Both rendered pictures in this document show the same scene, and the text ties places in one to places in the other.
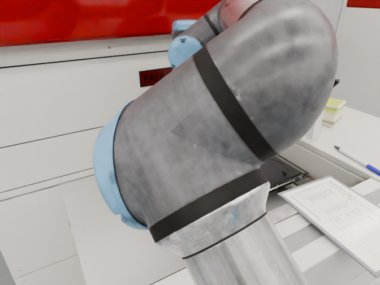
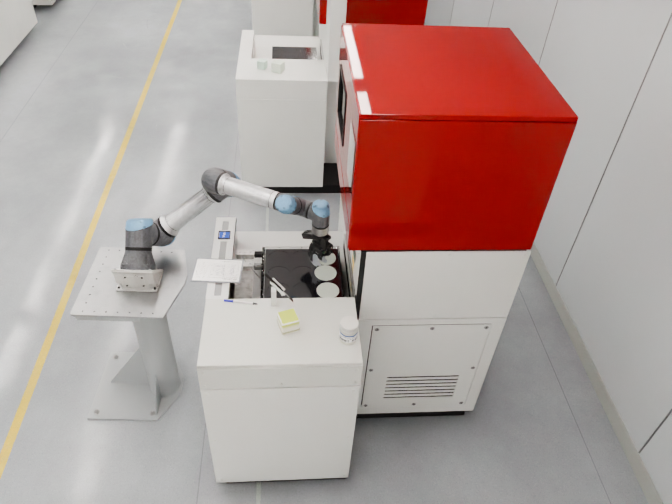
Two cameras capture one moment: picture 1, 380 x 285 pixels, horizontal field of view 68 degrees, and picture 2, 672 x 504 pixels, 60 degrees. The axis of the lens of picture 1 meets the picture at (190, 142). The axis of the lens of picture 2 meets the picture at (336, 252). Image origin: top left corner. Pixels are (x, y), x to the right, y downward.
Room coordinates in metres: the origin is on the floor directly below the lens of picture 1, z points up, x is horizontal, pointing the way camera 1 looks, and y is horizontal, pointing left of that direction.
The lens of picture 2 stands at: (1.57, -1.77, 2.73)
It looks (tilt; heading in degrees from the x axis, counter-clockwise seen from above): 41 degrees down; 113
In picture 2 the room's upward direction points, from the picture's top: 4 degrees clockwise
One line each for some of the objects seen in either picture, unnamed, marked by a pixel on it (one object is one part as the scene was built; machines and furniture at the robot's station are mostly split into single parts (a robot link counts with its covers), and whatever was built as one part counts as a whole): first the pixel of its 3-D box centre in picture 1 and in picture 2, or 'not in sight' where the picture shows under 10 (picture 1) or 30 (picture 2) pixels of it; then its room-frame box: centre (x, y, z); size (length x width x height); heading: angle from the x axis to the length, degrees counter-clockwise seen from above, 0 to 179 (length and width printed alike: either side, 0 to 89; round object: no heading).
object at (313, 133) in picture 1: (311, 113); (277, 292); (0.72, -0.33, 1.03); 0.06 x 0.04 x 0.13; 30
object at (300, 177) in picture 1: (254, 195); (262, 274); (0.53, -0.16, 0.90); 0.38 x 0.01 x 0.01; 120
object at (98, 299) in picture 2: not in sight; (138, 290); (0.00, -0.40, 0.75); 0.45 x 0.44 x 0.13; 26
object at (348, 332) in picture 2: not in sight; (348, 330); (1.05, -0.37, 1.01); 0.07 x 0.07 x 0.10
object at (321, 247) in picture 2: not in sight; (320, 243); (0.74, 0.00, 1.05); 0.09 x 0.08 x 0.12; 161
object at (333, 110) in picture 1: (327, 111); (288, 321); (0.82, -0.43, 1.00); 0.07 x 0.07 x 0.07; 48
